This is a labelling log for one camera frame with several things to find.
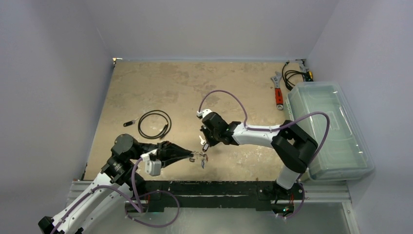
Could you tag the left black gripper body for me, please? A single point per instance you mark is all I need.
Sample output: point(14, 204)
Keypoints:
point(161, 146)

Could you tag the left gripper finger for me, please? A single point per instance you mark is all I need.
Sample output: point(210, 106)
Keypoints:
point(175, 150)
point(170, 160)

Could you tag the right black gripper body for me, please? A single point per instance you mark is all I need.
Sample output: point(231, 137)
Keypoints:
point(208, 130)

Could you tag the metal key organizer ring plate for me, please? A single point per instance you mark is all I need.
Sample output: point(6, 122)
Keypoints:
point(199, 157)

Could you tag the key with black tag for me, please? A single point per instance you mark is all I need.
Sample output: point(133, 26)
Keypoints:
point(202, 141)

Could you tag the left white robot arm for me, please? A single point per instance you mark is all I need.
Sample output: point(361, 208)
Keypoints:
point(118, 178)

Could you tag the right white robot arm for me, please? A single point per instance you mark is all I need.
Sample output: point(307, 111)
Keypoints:
point(292, 144)

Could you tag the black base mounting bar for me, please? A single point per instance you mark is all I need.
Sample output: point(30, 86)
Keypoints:
point(258, 195)

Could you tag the clear plastic storage bin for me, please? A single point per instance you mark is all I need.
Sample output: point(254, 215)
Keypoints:
point(344, 154)

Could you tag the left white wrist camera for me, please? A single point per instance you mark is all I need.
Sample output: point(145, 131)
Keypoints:
point(152, 166)

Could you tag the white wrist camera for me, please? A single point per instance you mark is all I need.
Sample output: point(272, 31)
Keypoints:
point(152, 166)
point(203, 113)

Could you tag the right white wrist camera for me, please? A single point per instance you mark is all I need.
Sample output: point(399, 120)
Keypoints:
point(203, 113)

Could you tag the red handled adjustable wrench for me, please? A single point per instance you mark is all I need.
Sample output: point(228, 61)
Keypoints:
point(277, 88)

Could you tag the aluminium frame rail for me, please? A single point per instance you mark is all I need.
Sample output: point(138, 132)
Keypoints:
point(325, 209)

